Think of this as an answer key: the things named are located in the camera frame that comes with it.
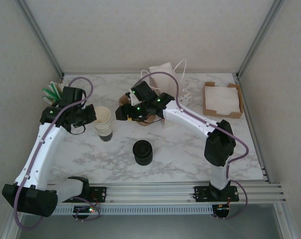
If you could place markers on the brown pulp cup carrier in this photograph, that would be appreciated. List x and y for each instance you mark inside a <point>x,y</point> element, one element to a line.
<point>122,100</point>

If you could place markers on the white printed paper bag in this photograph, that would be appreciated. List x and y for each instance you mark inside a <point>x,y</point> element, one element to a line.
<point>165,77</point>

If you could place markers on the stack of paper cups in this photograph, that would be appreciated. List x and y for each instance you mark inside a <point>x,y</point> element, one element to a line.
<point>103,124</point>

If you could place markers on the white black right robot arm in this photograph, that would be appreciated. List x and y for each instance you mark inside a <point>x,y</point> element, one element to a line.
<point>190,119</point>

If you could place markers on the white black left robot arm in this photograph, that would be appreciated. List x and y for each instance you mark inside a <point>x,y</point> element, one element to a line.
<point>48,149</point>

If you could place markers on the green drinking straw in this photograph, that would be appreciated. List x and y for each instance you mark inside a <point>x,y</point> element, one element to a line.
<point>49,94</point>
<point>55,90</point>

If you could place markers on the stack of black lids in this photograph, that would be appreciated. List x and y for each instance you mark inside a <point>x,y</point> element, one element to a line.
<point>142,152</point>

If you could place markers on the brown cardboard napkin box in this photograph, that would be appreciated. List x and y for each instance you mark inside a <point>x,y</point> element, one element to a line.
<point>207,109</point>

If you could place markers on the stack of white napkins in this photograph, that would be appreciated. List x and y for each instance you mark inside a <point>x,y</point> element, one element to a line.
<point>222,99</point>

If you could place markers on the left controller board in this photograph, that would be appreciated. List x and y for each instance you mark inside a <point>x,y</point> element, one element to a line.
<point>84,210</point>

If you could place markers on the controller board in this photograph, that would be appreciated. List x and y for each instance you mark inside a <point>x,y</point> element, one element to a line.
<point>84,210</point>
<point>221,208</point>

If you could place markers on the right controller board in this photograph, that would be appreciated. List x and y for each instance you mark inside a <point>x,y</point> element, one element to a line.
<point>221,208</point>

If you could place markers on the aluminium mounting rail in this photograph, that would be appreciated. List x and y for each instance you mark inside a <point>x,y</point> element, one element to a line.
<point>153,194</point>

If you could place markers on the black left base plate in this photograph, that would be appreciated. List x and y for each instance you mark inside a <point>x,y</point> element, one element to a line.
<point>100,194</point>

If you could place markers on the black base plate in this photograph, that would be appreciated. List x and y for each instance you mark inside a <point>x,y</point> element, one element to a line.
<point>202,194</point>
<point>100,194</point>

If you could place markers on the aluminium frame post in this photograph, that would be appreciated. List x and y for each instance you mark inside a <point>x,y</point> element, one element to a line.
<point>42,37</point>
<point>259,37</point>

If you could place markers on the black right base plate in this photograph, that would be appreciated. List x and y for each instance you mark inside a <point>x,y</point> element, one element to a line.
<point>202,194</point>

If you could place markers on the aluminium table side rail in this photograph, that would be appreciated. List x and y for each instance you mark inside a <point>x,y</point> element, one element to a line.
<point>252,124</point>

